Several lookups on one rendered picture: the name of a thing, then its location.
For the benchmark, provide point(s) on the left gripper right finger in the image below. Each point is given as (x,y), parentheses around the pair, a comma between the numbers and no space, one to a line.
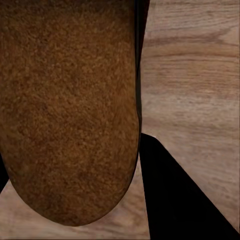
(177,209)

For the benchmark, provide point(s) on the sandal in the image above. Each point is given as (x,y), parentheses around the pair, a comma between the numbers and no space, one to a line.
(70,103)

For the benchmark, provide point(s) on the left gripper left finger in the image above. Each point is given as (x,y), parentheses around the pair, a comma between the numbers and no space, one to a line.
(3,175)

